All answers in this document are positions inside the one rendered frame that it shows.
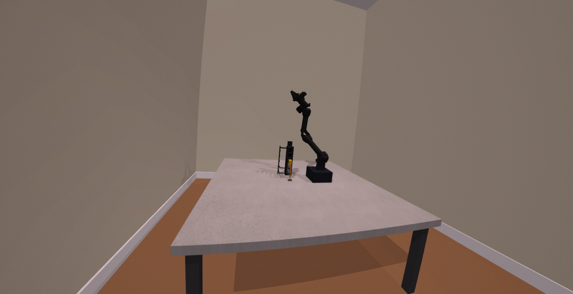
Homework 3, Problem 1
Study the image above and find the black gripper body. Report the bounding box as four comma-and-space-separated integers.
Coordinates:
293, 93, 305, 105

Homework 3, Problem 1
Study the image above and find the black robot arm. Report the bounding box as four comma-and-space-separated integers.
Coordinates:
296, 101, 329, 170

